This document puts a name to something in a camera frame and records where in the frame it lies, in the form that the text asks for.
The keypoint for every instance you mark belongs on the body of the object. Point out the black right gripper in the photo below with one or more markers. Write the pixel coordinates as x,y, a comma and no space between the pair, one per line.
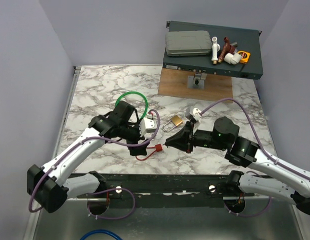
181,139

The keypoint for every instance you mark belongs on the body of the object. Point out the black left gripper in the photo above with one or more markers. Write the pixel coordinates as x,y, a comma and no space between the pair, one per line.
138,150

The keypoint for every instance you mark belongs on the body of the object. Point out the brass padlock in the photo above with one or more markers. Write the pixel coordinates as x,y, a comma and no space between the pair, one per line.
173,123

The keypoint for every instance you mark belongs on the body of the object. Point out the red plastic seal tag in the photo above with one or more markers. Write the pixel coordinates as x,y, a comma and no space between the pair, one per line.
156,148

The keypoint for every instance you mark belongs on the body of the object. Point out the green cable lock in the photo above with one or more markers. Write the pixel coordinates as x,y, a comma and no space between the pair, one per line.
138,95

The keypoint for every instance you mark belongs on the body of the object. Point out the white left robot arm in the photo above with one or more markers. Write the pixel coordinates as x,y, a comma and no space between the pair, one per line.
51,185

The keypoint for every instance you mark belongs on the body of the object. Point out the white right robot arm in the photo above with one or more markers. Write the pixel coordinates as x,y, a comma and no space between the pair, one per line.
281,179

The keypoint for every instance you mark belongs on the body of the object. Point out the white elbow pipe fitting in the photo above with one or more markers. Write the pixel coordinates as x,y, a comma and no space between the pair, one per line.
232,59

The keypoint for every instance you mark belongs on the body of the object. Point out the grey plastic case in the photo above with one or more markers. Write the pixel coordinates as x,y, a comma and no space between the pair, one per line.
188,43

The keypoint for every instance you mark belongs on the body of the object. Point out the white pipe fitting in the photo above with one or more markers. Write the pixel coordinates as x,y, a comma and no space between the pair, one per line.
215,50

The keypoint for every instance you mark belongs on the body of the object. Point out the brown pipe fitting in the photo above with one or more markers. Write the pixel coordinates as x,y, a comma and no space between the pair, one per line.
227,47

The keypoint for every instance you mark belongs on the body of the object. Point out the yellow tape measure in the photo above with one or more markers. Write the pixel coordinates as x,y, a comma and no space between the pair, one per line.
244,56

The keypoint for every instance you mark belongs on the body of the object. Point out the dark grey pipe fitting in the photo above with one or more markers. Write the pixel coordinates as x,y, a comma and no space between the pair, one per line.
233,48

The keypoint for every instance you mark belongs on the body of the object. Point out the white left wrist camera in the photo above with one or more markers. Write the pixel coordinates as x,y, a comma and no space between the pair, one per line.
147,125

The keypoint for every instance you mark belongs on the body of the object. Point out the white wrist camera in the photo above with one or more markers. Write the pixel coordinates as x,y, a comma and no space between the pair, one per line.
147,125
193,114

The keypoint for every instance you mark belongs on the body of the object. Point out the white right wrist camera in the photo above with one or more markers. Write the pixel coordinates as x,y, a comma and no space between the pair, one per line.
193,114

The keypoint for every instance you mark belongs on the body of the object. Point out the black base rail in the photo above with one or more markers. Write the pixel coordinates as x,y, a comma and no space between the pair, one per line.
164,190

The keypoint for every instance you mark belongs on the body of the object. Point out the grey metal bracket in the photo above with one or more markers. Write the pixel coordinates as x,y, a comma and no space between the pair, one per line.
196,81

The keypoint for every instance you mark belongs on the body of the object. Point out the aluminium side rail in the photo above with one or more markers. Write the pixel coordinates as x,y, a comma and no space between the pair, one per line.
77,70

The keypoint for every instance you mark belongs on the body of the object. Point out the dark teal network switch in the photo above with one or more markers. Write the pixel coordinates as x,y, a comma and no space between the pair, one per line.
247,40

